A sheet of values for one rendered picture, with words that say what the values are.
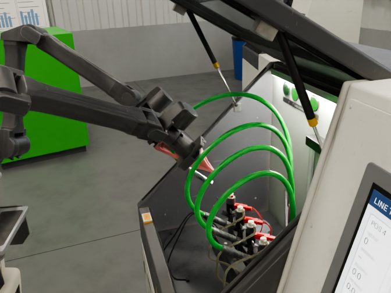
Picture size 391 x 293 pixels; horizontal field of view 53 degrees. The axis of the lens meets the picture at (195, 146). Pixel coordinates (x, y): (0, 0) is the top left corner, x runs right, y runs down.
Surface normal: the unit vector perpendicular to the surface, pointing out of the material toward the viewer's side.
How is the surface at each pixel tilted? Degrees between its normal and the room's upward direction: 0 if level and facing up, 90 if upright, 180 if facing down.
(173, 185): 90
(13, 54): 82
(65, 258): 0
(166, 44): 90
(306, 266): 76
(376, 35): 90
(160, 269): 0
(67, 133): 90
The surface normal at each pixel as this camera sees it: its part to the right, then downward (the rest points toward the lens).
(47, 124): 0.47, 0.33
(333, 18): 0.11, 0.38
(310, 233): -0.94, -0.08
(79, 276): -0.04, -0.92
